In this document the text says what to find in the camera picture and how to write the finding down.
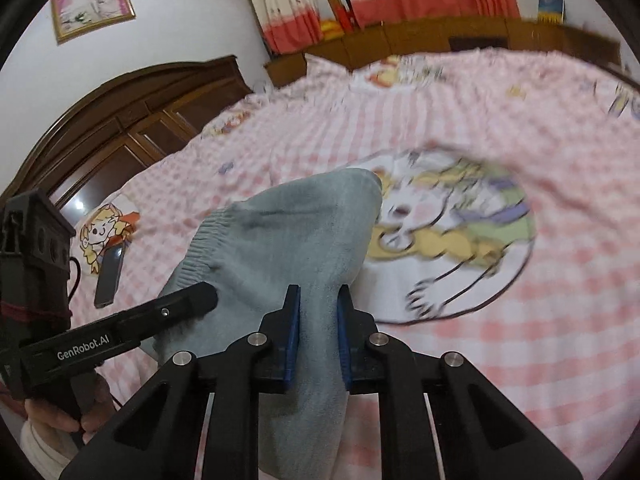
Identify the grey pants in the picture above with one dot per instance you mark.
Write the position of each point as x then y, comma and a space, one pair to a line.
300, 240

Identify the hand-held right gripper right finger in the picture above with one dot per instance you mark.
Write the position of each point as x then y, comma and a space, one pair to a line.
344, 340

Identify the framed wall photo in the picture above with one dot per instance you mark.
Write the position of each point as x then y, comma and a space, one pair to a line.
92, 0

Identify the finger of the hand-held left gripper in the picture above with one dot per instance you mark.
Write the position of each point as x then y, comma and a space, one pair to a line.
180, 302

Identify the person's left hand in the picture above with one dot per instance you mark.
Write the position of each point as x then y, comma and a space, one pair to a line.
55, 412

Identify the narrow cream and red curtain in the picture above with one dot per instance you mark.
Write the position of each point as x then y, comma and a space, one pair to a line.
285, 5

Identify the person's left forearm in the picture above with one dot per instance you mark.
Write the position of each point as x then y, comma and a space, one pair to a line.
42, 450

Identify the red container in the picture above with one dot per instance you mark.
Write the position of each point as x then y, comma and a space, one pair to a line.
346, 19

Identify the yellow box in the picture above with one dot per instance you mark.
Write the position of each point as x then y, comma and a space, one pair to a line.
331, 29

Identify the black smartphone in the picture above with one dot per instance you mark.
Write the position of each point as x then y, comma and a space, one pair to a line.
110, 277

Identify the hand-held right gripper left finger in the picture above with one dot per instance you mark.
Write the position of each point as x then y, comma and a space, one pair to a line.
292, 340

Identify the wooden headboard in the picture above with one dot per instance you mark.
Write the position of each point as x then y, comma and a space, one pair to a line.
150, 115

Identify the blue book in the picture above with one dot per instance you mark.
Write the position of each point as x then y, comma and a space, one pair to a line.
551, 8

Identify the low wooden cabinet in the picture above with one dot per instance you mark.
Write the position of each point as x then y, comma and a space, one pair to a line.
410, 35

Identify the pink checked bedsheet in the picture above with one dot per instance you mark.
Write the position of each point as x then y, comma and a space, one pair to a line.
500, 125

